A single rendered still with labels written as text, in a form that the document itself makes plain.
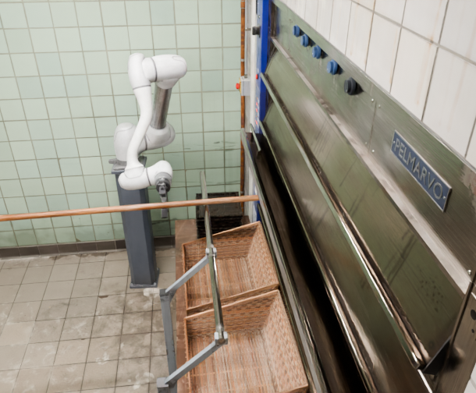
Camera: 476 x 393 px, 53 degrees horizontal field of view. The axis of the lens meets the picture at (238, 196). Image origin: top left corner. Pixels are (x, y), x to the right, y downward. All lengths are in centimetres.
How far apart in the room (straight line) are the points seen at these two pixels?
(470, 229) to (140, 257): 287
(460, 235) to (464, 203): 6
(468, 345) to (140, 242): 277
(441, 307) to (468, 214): 20
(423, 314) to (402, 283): 9
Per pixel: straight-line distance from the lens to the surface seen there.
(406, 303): 105
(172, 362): 254
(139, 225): 334
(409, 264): 106
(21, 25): 343
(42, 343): 349
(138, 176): 259
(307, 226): 172
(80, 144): 363
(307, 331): 139
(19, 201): 397
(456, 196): 90
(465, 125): 84
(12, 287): 400
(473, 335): 88
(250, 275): 282
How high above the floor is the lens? 245
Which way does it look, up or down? 32 degrees down
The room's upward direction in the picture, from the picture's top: straight up
